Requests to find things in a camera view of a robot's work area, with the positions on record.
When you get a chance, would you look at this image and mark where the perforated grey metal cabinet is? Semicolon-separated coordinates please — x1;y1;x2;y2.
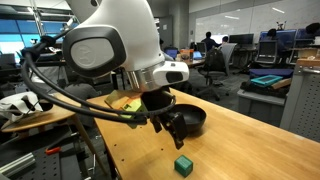
280;59;320;142

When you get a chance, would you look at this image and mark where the green block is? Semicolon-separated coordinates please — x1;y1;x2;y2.
174;155;193;177

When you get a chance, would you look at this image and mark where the aluminium extrusion bar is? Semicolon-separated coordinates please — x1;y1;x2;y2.
0;153;35;177

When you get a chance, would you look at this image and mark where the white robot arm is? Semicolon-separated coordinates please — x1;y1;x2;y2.
62;0;189;93

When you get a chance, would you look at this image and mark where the crouching person grey shirt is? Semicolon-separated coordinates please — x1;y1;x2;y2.
65;78;100;128

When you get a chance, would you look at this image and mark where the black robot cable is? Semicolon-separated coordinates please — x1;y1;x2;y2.
20;34;178;124

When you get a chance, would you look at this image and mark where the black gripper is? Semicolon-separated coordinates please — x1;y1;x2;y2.
141;87;188;149

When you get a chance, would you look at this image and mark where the teal tray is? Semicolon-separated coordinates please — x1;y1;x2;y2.
251;75;282;87

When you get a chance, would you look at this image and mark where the person in dark shirt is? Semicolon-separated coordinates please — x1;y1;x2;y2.
203;31;219;50

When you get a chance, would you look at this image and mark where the computer monitor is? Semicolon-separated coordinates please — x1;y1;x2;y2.
229;34;254;45

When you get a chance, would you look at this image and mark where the grey office chair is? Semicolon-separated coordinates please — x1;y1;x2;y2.
196;43;236;101

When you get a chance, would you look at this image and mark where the black bowl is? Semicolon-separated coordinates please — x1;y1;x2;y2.
171;104;206;134

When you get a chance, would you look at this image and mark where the open laptop blue screen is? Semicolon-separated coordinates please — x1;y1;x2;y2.
165;49;178;59

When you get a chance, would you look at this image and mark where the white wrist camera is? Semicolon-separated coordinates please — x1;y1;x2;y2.
152;61;189;86

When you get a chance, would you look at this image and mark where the round wooden side table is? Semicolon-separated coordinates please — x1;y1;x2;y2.
1;105;107;175

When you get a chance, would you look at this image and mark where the orange handled tool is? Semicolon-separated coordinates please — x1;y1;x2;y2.
45;147;61;155

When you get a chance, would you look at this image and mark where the grey storage bin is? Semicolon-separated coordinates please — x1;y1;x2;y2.
237;89;285;127

